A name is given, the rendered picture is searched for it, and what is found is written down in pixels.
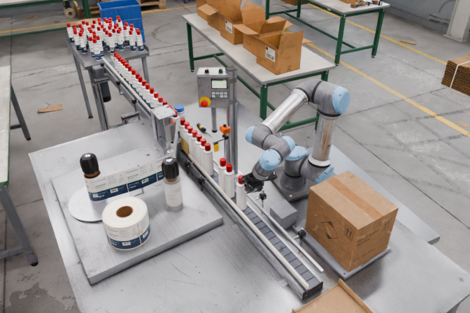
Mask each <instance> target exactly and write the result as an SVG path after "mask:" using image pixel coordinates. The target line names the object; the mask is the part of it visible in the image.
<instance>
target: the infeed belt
mask: <svg viewBox="0 0 470 313"><path fill-rule="evenodd" d="M181 152H182V153H183V154H184V155H185V156H186V157H187V159H188V160H189V161H190V162H192V161H191V159H190V158H189V157H188V155H187V154H186V153H185V151H184V150H181ZM193 166H194V167H195V168H196V169H197V170H198V171H199V172H200V173H201V174H202V175H203V177H204V178H207V177H206V176H205V175H204V174H203V173H202V172H201V171H200V170H199V169H198V168H197V166H196V165H195V164H193ZM213 170H214V174H213V175H212V176H211V178H212V179H213V180H214V181H215V182H216V183H217V185H218V186H219V175H218V173H217V172H216V170H215V169H213ZM207 181H208V183H209V184H210V185H211V186H212V187H213V188H214V190H216V191H217V192H218V193H219V195H220V196H221V197H222V198H223V199H224V200H225V202H226V203H227V204H228V205H229V206H230V208H231V209H232V210H233V211H235V213H236V214H237V215H238V216H239V217H240V218H241V220H242V221H243V222H244V223H245V224H246V226H247V227H248V228H249V229H250V230H251V231H252V232H253V233H254V234H255V235H256V237H257V238H258V239H259V240H260V241H261V242H262V244H263V245H264V246H265V247H266V248H267V249H268V250H269V251H270V252H271V253H272V255H273V256H274V257H275V258H276V259H277V261H278V262H279V263H280V264H281V265H282V266H283V267H284V269H286V271H288V273H289V274H290V275H291V276H292V277H293V279H294V280H295V281H296V282H297V283H298V284H299V286H300V287H301V288H302V289H303V290H304V291H305V292H307V291H310V290H311V289H312V288H314V287H316V286H317V285H319V284H321V282H320V280H319V279H318V278H317V277H315V275H314V274H313V273H312V272H311V271H310V270H309V269H308V268H307V267H306V266H305V265H304V264H303V263H302V262H301V261H300V260H299V259H298V258H297V256H296V255H295V254H294V253H293V252H292V251H291V250H290V249H289V248H288V247H287V246H286V244H285V243H284V242H283V241H282V240H281V239H280V238H279V237H278V236H277V235H276V234H275V233H274V232H273V231H272V230H271V229H270V228H269V227H268V226H267V225H266V224H265V223H264V222H263V221H262V219H261V218H260V217H259V216H258V215H257V214H256V213H255V212H254V211H253V210H252V209H251V207H250V206H249V205H248V204H247V206H246V207H247V208H246V209H245V210H244V211H242V212H243V213H244V215H245V216H246V217H247V218H249V220H250V221H251V222H252V223H253V224H254V225H255V226H256V227H257V229H258V230H259V231H260V232H261V233H262V234H263V235H264V237H265V238H266V239H267V240H268V241H269V242H270V243H271V244H272V245H273V246H274V247H275V248H276V249H277V250H278V252H279V253H280V254H281V255H282V256H283V257H284V258H285V260H286V261H287V262H288V263H289V264H290V265H291V266H292V267H293V268H294V269H295V270H296V271H297V272H298V274H299V275H300V276H301V277H302V278H303V279H304V280H305V282H306V283H307V284H308V285H309V288H308V289H306V288H305V287H304V286H303V285H302V284H301V283H300V282H299V280H298V279H297V278H296V277H295V276H294V275H293V274H292V273H291V272H290V271H289V270H288V268H287V267H286V266H285V265H284V264H283V262H282V261H281V260H280V259H279V258H278V257H277V256H276V255H275V254H274V253H273V252H272V251H271V249H270V248H269V247H268V246H267V245H266V244H265V242H264V241H263V240H262V239H261V238H260V237H259V236H258V234H256V232H254V230H253V229H252V228H251V227H250V226H249V225H248V223H247V222H246V221H245V220H244V219H243V218H242V216H241V215H240V214H239V213H238V212H237V211H236V210H235V209H234V208H233V207H232V206H231V204H230V203H229V202H228V201H227V200H226V199H225V197H224V196H223V195H222V194H221V193H220V192H219V191H218V190H217V189H216V188H215V187H214V185H213V184H212V183H211V182H210V181H209V180H207ZM234 195H235V196H234V197H233V198H231V200H232V201H233V202H234V203H235V204H236V192H235V191H234Z"/></svg>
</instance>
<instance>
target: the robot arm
mask: <svg viewBox="0 0 470 313"><path fill-rule="evenodd" d="M349 102H350V94H349V91H348V90H347V89H345V88H342V87H341V86H337V85H333V84H332V83H329V82H325V81H323V80H319V79H314V80H308V81H305V82H303V83H301V84H300V85H298V86H297V87H295V88H294V89H293V90H292V92H291V95H290V96H289V97H288V98H287V99H286V100H285V101H284V102H283V103H282V104H281V105H280V106H279V107H278V108H276V109H275V110H274V111H273V112H272V113H271V114H270V115H269V116H268V117H267V118H266V119H265V120H264V121H263V122H262V123H261V124H260V125H259V126H258V127H256V126H250V127H249V128H248V129H247V131H246V133H245V139H246V140H247V141H248V142H249V143H251V144H252V145H255V146H257V147H259V148H261V149H263V150H264V151H265V152H264V153H263V154H262V155H261V157H260V158H259V160H258V162H257V163H256V164H255V166H254V167H253V169H252V172H251V173H248V174H247V175H244V176H243V177H242V178H243V179H242V178H241V179H240V181H241V180H243V183H244V185H243V186H242V188H243V187H245V191H246V192H247V193H245V194H249V193H255V192H260V191H262V189H263V186H264V181H270V180H275V179H276V178H277V177H278V176H277V175H276V172H275V171H274V169H275V168H276V167H277V166H278V165H279V164H280V163H281V162H282V161H283V160H284V170H283V173H282V175H281V176H280V185H281V187H282V188H284V189H285V190H287V191H292V192H297V191H301V190H303V189H304V188H305V187H306V183H307V181H306V178H307V179H309V180H311V181H313V182H314V183H317V184H319V183H321V182H324V181H325V180H327V179H329V178H330V177H331V175H332V173H333V171H334V167H333V166H330V164H331V159H330V158H329V153H330V150H331V146H332V141H333V137H334V132H335V128H336V122H337V119H338V117H340V116H341V115H342V114H343V113H344V112H345V111H346V110H347V109H348V106H349ZM308 103H314V104H316V105H318V113H319V114H320V116H319V120H318V127H317V131H316V135H315V142H314V146H313V152H312V154H310V155H308V152H307V150H306V148H304V147H301V146H295V143H294V141H293V139H291V137H289V136H283V137H281V138H277V137H275V136H274V134H275V133H276V132H277V131H278V130H279V129H280V128H281V127H282V126H283V125H284V124H285V123H286V122H287V121H288V120H289V119H290V118H291V117H292V116H293V115H294V113H295V112H296V111H298V109H300V107H302V106H305V105H307V104H308Z"/></svg>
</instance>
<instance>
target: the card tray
mask: <svg viewBox="0 0 470 313"><path fill-rule="evenodd" d="M292 313H375V312H374V311H373V310H372V309H371V308H370V307H369V306H368V305H367V304H366V303H365V302H364V301H363V300H362V299H361V298H360V297H359V296H358V295H357V294H356V293H355V292H354V291H353V290H352V289H351V288H350V287H349V286H348V285H347V284H346V283H345V282H344V281H343V280H342V279H341V278H339V283H338V284H337V285H336V286H334V287H332V288H331V289H329V290H328V291H326V292H324V293H323V294H321V295H320V296H318V297H317V298H315V299H313V300H312V301H310V302H309V303H307V304H305V305H304V306H303V307H300V308H299V309H298V310H296V311H295V309H294V308H292Z"/></svg>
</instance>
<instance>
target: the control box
mask: <svg viewBox="0 0 470 313"><path fill-rule="evenodd" d="M205 69H206V68H199V70H198V72H197V88H198V98H199V107H200V108H204V107H202V106H201V102H202V101H203V100H206V101H208V106H207V107H205V108H230V100H229V75H228V73H225V68H221V69H222V70H223V74H218V70H219V69H220V68H208V70H209V74H205V73H204V72H205ZM211 78H214V79H227V89H211ZM211 92H228V99H218V98H211Z"/></svg>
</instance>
